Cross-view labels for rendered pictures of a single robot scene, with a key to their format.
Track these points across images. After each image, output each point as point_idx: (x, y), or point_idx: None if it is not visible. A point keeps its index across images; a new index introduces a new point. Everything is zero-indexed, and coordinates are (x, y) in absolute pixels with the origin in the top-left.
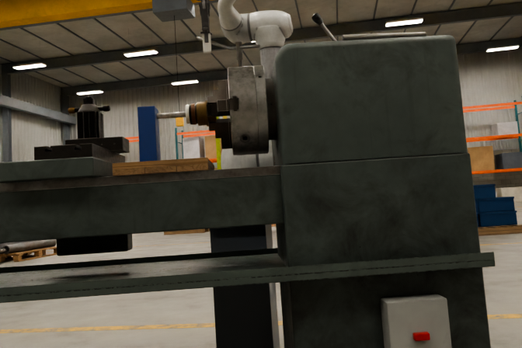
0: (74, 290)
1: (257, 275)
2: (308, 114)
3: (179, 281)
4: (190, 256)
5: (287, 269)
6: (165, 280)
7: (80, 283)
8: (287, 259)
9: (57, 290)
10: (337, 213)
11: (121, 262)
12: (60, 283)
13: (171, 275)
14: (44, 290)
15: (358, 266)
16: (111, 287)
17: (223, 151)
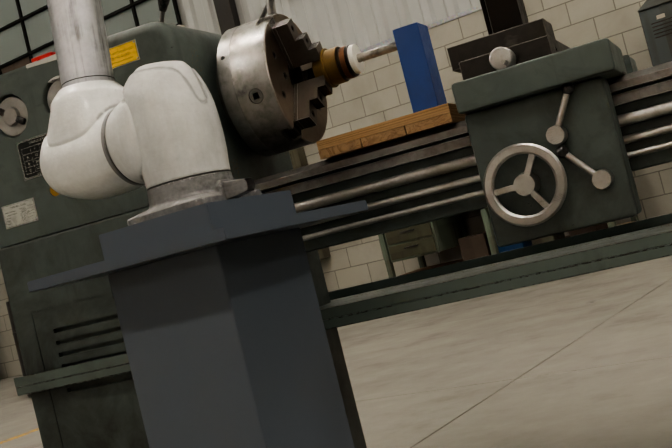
0: (571, 245)
1: (375, 288)
2: None
3: (456, 270)
4: (391, 299)
5: (344, 291)
6: (471, 264)
7: (563, 240)
8: (327, 290)
9: (591, 239)
10: None
11: (529, 271)
12: (584, 233)
13: (462, 261)
14: (605, 234)
15: None
16: (530, 254)
17: (212, 97)
